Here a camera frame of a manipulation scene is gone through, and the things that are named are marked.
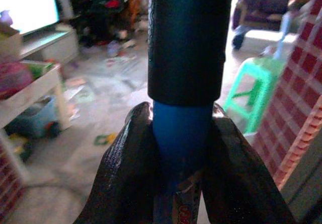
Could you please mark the red printed wrapper piece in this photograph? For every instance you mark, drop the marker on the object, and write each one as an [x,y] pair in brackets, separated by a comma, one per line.
[187,204]

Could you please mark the white television cabinet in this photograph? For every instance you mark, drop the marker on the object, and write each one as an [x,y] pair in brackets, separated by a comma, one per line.
[50,42]

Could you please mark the green plastic stool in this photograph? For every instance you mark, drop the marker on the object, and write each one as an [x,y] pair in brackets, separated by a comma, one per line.
[254,83]

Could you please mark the green yellow toy piece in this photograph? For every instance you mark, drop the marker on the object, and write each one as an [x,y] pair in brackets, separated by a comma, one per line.
[104,139]

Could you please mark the dark purple sofa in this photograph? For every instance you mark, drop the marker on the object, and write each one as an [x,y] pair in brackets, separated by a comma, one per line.
[264,2]

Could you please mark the white cylinder container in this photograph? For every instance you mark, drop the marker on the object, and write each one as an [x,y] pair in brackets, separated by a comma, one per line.
[66,7]

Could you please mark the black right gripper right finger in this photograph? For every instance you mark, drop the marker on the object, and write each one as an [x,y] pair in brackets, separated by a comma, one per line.
[239,183]

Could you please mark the dark clutter heap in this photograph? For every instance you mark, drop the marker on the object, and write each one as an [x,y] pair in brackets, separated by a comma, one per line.
[108,12]

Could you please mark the pink toy bag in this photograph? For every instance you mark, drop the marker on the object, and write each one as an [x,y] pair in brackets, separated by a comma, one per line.
[12,79]

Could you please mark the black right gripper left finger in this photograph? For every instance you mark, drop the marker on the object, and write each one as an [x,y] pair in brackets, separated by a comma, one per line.
[125,163]

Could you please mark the white toy shelf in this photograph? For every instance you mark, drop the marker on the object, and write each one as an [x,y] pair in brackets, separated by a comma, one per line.
[30,90]

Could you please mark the bright television screen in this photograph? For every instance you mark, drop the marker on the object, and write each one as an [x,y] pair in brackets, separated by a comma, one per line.
[25,2]

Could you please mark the blue toy car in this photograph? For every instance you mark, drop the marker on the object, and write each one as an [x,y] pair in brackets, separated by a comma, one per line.
[32,120]

